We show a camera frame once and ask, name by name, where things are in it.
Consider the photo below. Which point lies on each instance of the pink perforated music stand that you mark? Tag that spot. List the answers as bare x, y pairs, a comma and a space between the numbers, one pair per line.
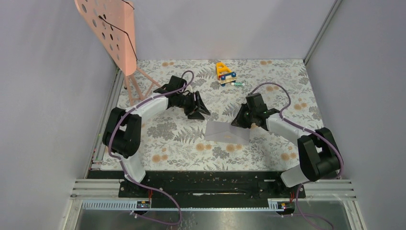
113, 22

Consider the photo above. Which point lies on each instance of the floral patterned table mat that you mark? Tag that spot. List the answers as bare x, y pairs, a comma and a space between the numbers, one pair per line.
170, 141

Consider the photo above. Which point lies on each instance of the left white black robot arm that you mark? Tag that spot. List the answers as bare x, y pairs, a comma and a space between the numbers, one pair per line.
122, 134

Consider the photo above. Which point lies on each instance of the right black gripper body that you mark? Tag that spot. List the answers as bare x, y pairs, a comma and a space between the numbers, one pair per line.
253, 114

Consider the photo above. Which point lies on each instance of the yellow blue toy car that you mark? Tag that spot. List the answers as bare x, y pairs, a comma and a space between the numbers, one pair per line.
224, 74

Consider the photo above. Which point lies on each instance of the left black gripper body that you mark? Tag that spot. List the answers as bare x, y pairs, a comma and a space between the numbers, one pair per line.
187, 103

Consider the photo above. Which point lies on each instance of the green white glue stick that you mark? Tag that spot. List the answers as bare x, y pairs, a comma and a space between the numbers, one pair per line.
237, 84

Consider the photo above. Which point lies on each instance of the grey lavender envelope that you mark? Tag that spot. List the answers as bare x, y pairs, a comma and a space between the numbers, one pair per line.
226, 133

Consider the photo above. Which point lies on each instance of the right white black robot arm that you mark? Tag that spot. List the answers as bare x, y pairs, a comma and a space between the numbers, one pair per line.
318, 155

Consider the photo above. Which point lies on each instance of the white slotted cable duct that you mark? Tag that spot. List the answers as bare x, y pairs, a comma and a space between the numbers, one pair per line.
141, 205

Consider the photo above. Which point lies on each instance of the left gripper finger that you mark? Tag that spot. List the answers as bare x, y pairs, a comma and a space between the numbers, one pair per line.
196, 116
199, 104

